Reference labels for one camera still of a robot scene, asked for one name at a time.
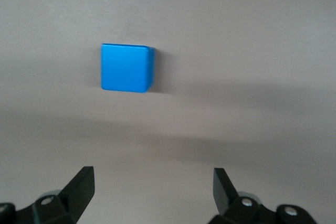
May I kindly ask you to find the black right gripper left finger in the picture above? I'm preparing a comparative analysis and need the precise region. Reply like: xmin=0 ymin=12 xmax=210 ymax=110
xmin=0 ymin=166 xmax=95 ymax=224

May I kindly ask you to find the blue wooden cube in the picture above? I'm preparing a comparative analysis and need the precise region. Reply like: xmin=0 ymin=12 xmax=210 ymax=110
xmin=100 ymin=42 xmax=156 ymax=93

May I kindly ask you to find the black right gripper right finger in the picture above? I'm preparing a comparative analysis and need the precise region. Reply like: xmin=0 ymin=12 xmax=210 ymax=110
xmin=213 ymin=167 xmax=314 ymax=224

